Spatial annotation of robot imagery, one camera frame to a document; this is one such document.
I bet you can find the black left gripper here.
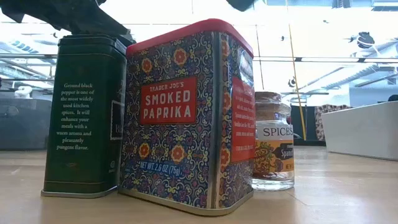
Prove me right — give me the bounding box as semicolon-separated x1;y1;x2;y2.
0;0;136;41

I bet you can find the green black pepper tin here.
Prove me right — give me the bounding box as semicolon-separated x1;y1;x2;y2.
40;34;128;199

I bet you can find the red-lidded smoked paprika tin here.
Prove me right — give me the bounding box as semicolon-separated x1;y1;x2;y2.
118;18;256;217

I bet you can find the cork-topped glass spice jar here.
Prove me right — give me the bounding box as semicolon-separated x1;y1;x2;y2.
251;91;295;192

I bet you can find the dark grey plastic bin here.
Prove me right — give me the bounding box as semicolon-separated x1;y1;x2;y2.
0;98;53;151

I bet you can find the brown patterned cloth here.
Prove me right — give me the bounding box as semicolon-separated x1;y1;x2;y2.
314;104;351;141

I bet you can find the black dome ceiling fixture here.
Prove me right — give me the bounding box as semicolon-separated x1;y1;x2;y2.
348;30;376;50

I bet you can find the white plastic bin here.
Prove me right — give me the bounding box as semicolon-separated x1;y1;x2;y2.
321;101;398;162

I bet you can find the yellow cable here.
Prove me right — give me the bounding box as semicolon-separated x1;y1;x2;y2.
287;23;308;141

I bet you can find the black aluminium table frame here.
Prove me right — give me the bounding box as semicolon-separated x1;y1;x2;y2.
292;136;326;147

